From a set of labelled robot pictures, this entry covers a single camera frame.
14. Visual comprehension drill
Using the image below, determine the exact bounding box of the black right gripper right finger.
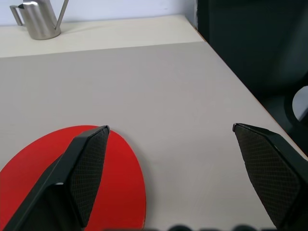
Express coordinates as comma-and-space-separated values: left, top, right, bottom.
232, 123, 308, 231

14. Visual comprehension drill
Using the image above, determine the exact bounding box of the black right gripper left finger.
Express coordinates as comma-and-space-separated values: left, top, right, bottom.
0, 125, 111, 231

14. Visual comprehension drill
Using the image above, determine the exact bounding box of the red table tennis paddle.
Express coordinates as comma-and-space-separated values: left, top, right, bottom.
0, 125, 147, 231

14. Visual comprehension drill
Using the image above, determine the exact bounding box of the black upright panel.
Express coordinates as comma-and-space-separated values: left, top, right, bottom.
196, 0, 308, 154

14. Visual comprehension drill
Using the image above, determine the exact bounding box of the silver metal watering can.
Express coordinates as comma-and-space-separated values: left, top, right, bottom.
9, 0, 70, 40

